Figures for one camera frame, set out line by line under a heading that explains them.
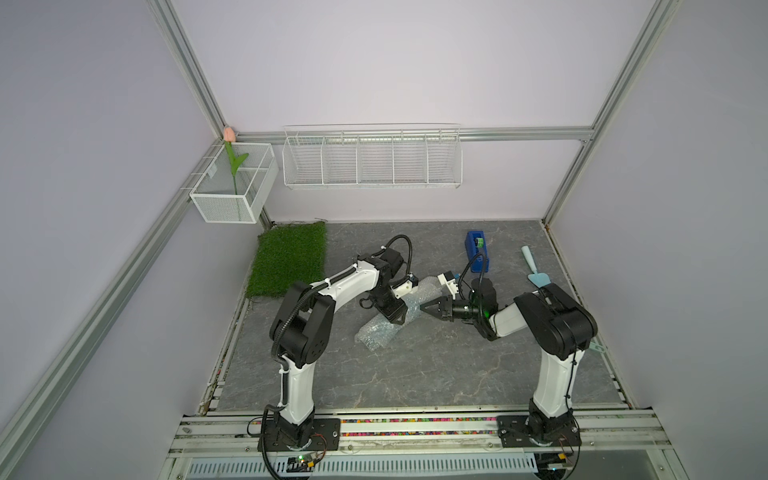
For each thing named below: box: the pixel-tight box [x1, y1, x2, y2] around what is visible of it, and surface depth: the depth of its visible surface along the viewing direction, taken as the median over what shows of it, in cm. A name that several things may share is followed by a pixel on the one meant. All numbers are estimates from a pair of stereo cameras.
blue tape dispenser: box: [465, 231, 490, 273], surface depth 107 cm
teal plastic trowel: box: [521, 245, 551, 289], surface depth 107 cm
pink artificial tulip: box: [223, 127, 249, 195], surface depth 92 cm
